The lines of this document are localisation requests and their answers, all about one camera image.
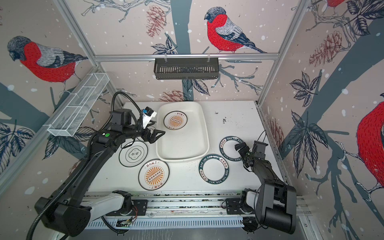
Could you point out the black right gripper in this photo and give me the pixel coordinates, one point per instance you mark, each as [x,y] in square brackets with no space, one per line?
[242,144]

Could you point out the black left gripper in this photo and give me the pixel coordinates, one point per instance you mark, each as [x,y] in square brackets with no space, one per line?
[147,137]

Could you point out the green rim plate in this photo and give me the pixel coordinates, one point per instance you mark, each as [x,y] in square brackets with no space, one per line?
[227,148]
[213,169]

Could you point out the orange sunburst plate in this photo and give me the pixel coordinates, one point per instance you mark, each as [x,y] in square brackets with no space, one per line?
[154,174]
[175,120]

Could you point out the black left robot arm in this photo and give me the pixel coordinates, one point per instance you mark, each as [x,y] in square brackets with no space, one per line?
[63,211]

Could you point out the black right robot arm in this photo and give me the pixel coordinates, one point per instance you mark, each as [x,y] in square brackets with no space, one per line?
[274,202]

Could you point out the white plastic bin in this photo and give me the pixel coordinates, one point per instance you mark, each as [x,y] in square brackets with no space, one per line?
[188,143]

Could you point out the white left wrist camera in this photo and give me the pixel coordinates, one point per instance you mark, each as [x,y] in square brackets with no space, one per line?
[147,115]

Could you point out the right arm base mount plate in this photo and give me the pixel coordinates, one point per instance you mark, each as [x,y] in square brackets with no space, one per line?
[236,206]

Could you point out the black wire wall basket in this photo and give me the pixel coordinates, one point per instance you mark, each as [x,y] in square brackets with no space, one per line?
[186,69]

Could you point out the aluminium rail base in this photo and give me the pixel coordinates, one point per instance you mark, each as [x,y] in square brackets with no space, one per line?
[189,203]

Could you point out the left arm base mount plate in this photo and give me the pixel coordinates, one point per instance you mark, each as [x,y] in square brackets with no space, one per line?
[138,208]

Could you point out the white mesh wall shelf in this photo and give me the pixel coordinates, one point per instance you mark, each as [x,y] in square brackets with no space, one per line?
[74,113]

